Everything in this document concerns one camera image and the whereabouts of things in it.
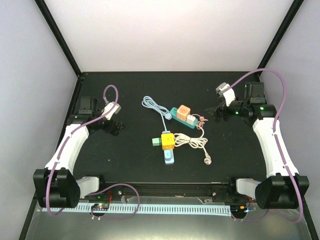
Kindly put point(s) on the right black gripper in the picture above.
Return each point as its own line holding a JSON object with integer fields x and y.
{"x": 217, "y": 118}

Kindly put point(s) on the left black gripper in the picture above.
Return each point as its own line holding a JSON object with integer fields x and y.
{"x": 117, "y": 129}

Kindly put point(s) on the white usb charger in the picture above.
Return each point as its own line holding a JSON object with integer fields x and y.
{"x": 191, "y": 119}

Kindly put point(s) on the peach dragon cube adapter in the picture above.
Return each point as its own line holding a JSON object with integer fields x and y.
{"x": 182, "y": 112}

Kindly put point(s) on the green cube plug adapter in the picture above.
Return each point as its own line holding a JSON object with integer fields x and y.
{"x": 157, "y": 141}

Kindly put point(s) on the yellow cube socket adapter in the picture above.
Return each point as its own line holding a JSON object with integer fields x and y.
{"x": 167, "y": 141}

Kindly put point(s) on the light blue power strip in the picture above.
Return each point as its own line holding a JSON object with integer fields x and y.
{"x": 172, "y": 160}

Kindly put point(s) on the light blue plug adapter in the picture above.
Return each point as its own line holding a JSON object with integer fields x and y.
{"x": 167, "y": 155}

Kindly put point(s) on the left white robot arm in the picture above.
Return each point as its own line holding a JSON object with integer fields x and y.
{"x": 55, "y": 184}

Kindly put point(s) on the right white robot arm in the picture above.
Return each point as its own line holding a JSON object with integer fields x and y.
{"x": 284, "y": 187}

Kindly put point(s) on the left small circuit board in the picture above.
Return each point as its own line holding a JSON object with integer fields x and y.
{"x": 100, "y": 207}

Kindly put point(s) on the small circuit board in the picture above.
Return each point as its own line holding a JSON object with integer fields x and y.
{"x": 239, "y": 209}
{"x": 100, "y": 207}

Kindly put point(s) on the right small circuit board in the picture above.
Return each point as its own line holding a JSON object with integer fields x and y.
{"x": 239, "y": 209}

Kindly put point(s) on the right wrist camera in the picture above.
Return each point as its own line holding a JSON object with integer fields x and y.
{"x": 224, "y": 90}

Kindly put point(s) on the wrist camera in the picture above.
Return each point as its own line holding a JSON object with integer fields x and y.
{"x": 224, "y": 90}
{"x": 111, "y": 109}

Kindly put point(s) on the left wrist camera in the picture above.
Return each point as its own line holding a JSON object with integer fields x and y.
{"x": 111, "y": 109}

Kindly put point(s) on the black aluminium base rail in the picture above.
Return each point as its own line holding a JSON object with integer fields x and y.
{"x": 217, "y": 192}

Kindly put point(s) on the light blue slotted cable duct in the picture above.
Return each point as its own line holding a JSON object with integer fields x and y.
{"x": 155, "y": 209}

